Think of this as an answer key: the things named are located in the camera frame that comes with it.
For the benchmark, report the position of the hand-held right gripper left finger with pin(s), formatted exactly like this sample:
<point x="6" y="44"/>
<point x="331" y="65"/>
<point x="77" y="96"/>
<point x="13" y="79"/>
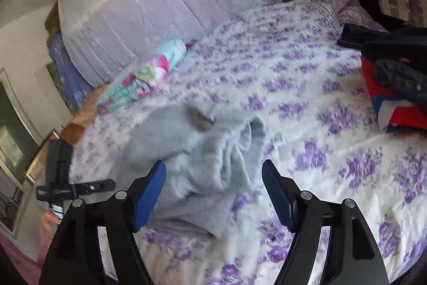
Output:
<point x="150" y="198"/>

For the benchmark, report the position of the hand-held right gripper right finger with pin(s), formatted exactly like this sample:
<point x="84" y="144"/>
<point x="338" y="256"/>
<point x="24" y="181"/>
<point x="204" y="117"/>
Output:
<point x="277" y="195"/>

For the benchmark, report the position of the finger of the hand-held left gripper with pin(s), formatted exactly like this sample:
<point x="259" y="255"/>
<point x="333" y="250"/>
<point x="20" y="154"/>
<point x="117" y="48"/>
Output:
<point x="95" y="186"/>

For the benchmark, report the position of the grey towel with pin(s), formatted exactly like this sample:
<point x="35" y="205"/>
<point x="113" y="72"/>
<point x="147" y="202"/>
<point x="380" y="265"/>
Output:
<point x="200" y="154"/>

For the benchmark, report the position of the person's left hand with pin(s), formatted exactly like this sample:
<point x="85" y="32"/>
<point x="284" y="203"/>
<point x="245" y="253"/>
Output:
<point x="50" y="225"/>

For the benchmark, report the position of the framed picture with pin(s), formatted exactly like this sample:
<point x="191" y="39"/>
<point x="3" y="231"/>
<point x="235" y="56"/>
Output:
<point x="10" y="205"/>
<point x="15" y="134"/>

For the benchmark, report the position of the purple floral bedspread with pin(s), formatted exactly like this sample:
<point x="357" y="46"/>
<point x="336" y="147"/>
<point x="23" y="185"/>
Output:
<point x="333" y="154"/>

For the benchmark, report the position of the blue cloth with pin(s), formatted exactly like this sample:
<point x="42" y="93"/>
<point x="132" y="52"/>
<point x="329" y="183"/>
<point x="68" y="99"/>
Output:
<point x="70" y="71"/>

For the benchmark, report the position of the person's pink clothing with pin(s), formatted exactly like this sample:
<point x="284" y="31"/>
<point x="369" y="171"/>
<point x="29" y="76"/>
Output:
<point x="16" y="255"/>

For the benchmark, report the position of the folded colourful floral quilt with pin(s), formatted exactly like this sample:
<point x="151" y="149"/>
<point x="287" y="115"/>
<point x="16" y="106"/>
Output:
<point x="146" y="74"/>

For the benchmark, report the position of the red garment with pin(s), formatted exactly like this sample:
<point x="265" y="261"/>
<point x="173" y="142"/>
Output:
<point x="393" y="111"/>

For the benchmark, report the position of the dark grey jacket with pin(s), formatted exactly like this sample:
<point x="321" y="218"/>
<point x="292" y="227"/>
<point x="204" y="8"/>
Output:
<point x="400" y="79"/>

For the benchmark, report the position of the black garment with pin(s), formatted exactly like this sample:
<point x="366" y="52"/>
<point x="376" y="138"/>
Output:
<point x="383" y="43"/>

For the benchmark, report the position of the purple patterned pillow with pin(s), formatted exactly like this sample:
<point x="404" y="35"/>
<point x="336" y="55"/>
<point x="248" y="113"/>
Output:
<point x="347" y="9"/>

